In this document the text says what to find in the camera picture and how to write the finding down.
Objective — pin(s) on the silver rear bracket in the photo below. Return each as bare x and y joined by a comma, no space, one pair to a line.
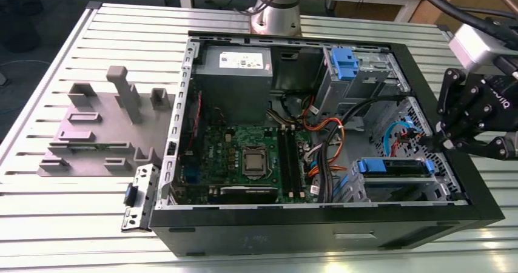
143,194

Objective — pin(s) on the blue drive latch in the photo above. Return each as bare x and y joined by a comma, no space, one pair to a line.
344,63

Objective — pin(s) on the grey power supply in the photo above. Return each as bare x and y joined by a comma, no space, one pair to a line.
230,97

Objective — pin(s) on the silver CPU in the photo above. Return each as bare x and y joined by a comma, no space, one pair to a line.
255,161

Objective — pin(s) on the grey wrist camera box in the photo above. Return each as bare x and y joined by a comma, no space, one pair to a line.
473,48

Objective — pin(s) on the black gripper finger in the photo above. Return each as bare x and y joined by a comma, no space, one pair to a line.
493,148
453,103

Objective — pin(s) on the grey parts rack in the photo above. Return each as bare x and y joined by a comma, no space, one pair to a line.
105,133

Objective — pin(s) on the green RAM stick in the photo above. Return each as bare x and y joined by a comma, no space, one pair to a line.
99,146

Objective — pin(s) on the CPU socket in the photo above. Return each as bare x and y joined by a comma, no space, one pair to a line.
255,173

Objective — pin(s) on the black PC case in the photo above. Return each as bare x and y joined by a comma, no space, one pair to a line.
283,233

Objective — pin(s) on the silver drive cage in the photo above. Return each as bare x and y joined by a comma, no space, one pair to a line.
364,85

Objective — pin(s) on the blue port connector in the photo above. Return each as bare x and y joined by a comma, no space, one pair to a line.
130,195

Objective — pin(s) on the green motherboard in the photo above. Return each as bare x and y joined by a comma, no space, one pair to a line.
218,139

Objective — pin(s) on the wooden desk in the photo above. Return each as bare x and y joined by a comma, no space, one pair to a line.
381,12

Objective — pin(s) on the hard disk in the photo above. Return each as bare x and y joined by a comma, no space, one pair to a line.
374,166

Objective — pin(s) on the metal disk bay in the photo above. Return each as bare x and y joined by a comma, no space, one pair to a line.
398,180

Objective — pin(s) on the black RAM slot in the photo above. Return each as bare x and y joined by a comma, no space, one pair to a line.
290,160
296,160
300,160
285,160

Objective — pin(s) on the black graphics card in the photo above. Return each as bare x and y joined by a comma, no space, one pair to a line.
247,195

